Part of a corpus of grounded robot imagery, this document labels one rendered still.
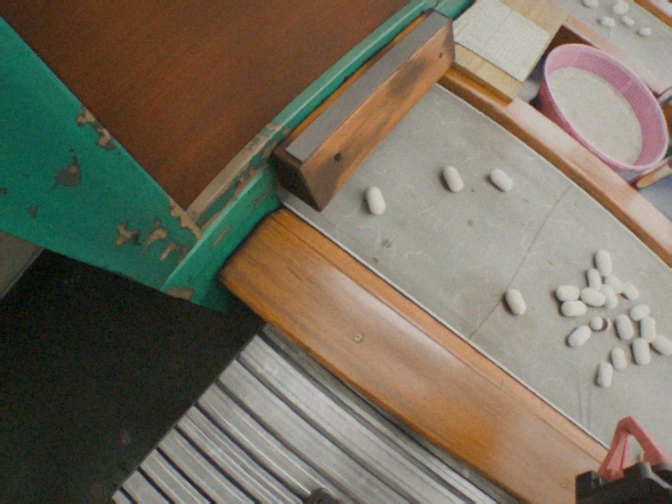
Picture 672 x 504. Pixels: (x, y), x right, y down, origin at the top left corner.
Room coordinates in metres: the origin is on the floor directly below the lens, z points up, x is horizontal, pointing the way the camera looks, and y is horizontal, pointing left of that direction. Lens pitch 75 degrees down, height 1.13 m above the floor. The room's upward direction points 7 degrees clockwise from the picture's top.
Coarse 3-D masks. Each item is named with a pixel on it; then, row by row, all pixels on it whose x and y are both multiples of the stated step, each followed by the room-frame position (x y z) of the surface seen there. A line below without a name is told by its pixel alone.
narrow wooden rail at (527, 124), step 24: (456, 72) 0.40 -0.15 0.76; (480, 96) 0.36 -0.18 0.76; (504, 120) 0.33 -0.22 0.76; (528, 120) 0.33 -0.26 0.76; (528, 144) 0.31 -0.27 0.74; (552, 144) 0.30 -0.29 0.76; (576, 144) 0.31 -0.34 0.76; (576, 168) 0.27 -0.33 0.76; (600, 168) 0.28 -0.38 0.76; (600, 192) 0.24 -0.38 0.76; (624, 192) 0.25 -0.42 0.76; (624, 216) 0.21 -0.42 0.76; (648, 216) 0.22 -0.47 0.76; (648, 240) 0.18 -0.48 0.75
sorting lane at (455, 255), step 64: (448, 128) 0.31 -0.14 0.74; (384, 192) 0.19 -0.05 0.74; (448, 192) 0.20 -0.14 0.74; (512, 192) 0.22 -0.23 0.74; (576, 192) 0.24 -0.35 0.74; (384, 256) 0.11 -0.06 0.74; (448, 256) 0.12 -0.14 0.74; (512, 256) 0.13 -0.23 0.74; (576, 256) 0.14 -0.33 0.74; (640, 256) 0.16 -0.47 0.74; (448, 320) 0.04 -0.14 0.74; (512, 320) 0.05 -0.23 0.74; (576, 320) 0.05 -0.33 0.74; (640, 320) 0.06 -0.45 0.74; (576, 384) -0.03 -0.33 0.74; (640, 384) -0.03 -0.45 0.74; (640, 448) -0.12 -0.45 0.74
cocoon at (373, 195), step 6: (366, 192) 0.18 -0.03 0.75; (372, 192) 0.18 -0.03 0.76; (378, 192) 0.18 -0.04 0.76; (366, 198) 0.17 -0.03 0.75; (372, 198) 0.17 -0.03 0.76; (378, 198) 0.17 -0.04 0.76; (372, 204) 0.16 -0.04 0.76; (378, 204) 0.16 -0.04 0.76; (384, 204) 0.17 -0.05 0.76; (372, 210) 0.16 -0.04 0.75; (378, 210) 0.16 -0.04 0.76
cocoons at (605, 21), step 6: (588, 0) 0.75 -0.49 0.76; (594, 0) 0.76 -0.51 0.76; (618, 0) 0.80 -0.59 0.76; (588, 6) 0.75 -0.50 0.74; (594, 6) 0.75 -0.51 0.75; (618, 6) 0.77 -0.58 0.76; (624, 6) 0.79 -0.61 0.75; (612, 12) 0.77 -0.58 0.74; (618, 12) 0.76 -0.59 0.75; (600, 18) 0.70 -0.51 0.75; (606, 18) 0.70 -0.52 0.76; (624, 18) 0.74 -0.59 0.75; (606, 24) 0.69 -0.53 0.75; (612, 24) 0.69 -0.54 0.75; (630, 24) 0.73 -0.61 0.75; (642, 30) 0.71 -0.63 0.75; (648, 30) 0.72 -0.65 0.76
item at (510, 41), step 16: (480, 0) 0.59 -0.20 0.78; (496, 0) 0.60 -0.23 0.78; (464, 16) 0.53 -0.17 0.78; (480, 16) 0.54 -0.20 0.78; (496, 16) 0.55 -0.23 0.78; (512, 16) 0.56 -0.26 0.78; (464, 32) 0.48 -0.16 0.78; (480, 32) 0.49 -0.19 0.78; (496, 32) 0.50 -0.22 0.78; (512, 32) 0.52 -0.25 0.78; (528, 32) 0.53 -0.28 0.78; (544, 32) 0.54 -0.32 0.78; (480, 48) 0.45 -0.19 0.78; (496, 48) 0.46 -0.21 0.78; (512, 48) 0.47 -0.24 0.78; (528, 48) 0.48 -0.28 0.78; (496, 64) 0.42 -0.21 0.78; (512, 64) 0.43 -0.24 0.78; (528, 64) 0.44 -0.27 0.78
